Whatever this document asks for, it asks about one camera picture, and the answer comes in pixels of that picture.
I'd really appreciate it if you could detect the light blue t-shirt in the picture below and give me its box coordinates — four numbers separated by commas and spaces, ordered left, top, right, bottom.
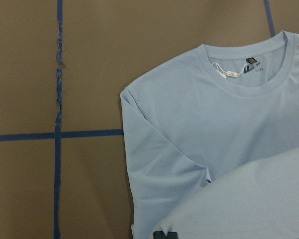
120, 31, 299, 239

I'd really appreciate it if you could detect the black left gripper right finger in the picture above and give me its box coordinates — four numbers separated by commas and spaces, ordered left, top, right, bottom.
167, 232, 179, 239

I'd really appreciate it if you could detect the white garment hang tag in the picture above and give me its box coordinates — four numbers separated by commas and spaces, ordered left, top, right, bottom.
212, 62, 240, 79

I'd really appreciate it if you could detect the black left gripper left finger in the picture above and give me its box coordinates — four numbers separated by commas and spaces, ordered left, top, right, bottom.
153, 231, 167, 239

